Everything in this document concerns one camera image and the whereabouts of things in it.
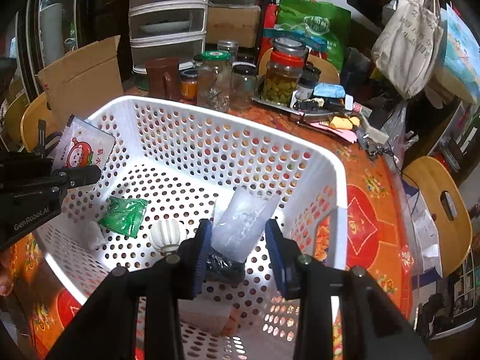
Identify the black cloth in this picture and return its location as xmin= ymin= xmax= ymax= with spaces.
xmin=205 ymin=251 xmax=245 ymax=285

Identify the white ribbed plastic ball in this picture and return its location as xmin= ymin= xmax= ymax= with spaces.
xmin=151 ymin=219 xmax=187 ymax=254

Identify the white cartoon snack packet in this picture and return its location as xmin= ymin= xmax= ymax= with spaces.
xmin=52 ymin=115 xmax=116 ymax=170

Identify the small white cotton wad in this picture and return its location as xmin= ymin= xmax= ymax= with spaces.
xmin=79 ymin=221 xmax=107 ymax=251

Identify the green foil packet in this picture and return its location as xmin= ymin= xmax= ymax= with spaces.
xmin=98 ymin=197 xmax=148 ymax=238

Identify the white towel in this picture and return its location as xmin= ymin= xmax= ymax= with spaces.
xmin=178 ymin=298 xmax=232 ymax=334

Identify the person left hand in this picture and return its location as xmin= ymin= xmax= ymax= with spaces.
xmin=0 ymin=250 xmax=14 ymax=297

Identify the black phone clamp stand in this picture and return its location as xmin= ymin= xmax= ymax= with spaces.
xmin=32 ymin=119 xmax=62 ymax=158

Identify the left wooden chair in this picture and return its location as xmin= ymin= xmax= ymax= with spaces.
xmin=19 ymin=93 xmax=60 ymax=152

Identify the wooden chair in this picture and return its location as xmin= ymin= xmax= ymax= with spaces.
xmin=19 ymin=93 xmax=60 ymax=152
xmin=403 ymin=156 xmax=473 ymax=275

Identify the white perforated plastic basket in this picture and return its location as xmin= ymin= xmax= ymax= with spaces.
xmin=33 ymin=96 xmax=347 ymax=339

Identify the open cardboard box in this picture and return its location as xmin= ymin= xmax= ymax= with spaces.
xmin=37 ymin=36 xmax=124 ymax=128

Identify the red patterned tablecloth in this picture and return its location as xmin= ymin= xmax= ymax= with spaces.
xmin=7 ymin=106 xmax=413 ymax=359

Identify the brown ceramic mug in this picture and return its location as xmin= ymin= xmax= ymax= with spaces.
xmin=145 ymin=58 xmax=182 ymax=102

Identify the small orange jar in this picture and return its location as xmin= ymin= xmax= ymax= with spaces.
xmin=180 ymin=68 xmax=198 ymax=102

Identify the green lid glass jar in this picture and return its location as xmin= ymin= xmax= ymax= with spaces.
xmin=197 ymin=50 xmax=231 ymax=112

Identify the right wooden chair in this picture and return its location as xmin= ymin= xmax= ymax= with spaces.
xmin=403 ymin=156 xmax=473 ymax=275

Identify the black lid glass jar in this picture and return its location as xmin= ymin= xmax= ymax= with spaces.
xmin=229 ymin=64 xmax=257 ymax=111

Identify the grey plastic drawer tower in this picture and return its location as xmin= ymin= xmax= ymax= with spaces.
xmin=128 ymin=0 xmax=209 ymax=74

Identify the red lid pickle jar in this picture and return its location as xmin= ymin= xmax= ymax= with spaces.
xmin=261 ymin=37 xmax=308 ymax=107

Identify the brown cardboard box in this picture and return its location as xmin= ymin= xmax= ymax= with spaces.
xmin=206 ymin=6 xmax=261 ymax=48

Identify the beige canvas tote bag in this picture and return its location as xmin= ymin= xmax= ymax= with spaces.
xmin=372 ymin=0 xmax=443 ymax=99

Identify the green shopping bag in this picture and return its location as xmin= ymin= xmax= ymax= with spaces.
xmin=275 ymin=0 xmax=352 ymax=72

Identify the blue illustrated tote bag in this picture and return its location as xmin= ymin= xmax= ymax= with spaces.
xmin=435 ymin=5 xmax=479 ymax=105

